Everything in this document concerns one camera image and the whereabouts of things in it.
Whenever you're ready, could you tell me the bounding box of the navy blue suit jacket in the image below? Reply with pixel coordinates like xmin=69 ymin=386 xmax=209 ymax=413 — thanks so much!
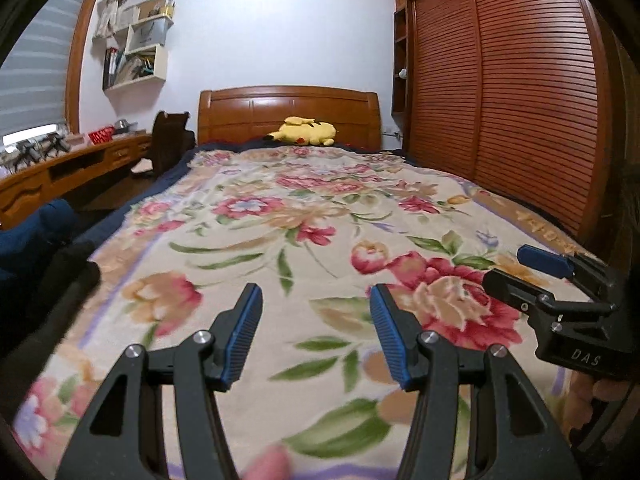
xmin=1 ymin=200 xmax=79 ymax=282

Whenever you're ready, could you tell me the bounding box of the right hand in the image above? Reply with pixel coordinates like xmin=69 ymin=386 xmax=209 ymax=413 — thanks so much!
xmin=561 ymin=372 xmax=639 ymax=450

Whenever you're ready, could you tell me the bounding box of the left hand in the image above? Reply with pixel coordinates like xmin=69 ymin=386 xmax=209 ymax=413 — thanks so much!
xmin=242 ymin=444 xmax=292 ymax=480

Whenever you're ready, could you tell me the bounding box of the wooden louvered wardrobe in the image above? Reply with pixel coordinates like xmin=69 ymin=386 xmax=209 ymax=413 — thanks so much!
xmin=392 ymin=0 xmax=625 ymax=257

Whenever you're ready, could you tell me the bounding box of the floral bed blanket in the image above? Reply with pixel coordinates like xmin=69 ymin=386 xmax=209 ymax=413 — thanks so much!
xmin=12 ymin=146 xmax=580 ymax=479

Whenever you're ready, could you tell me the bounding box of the wooden desk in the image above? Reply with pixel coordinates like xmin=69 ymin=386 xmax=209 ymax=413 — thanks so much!
xmin=0 ymin=133 xmax=152 ymax=230

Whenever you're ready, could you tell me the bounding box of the yellow Pikachu plush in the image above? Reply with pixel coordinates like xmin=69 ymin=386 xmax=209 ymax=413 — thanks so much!
xmin=265 ymin=116 xmax=336 ymax=146

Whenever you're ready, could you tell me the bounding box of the dark wooden chair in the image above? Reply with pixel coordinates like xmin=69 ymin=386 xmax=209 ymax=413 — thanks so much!
xmin=131 ymin=110 xmax=195 ymax=178

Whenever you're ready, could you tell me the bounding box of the red basket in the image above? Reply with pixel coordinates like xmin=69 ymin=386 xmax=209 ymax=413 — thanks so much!
xmin=88 ymin=126 xmax=116 ymax=145

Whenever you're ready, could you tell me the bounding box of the wooden headboard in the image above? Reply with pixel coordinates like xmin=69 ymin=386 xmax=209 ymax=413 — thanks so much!
xmin=198 ymin=86 xmax=382 ymax=152

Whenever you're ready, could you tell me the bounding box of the window blind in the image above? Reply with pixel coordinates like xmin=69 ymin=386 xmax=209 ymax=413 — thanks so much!
xmin=0 ymin=0 xmax=84 ymax=136

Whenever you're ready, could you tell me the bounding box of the white wall shelf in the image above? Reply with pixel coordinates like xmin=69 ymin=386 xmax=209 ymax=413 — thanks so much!
xmin=102 ymin=0 xmax=176 ymax=93

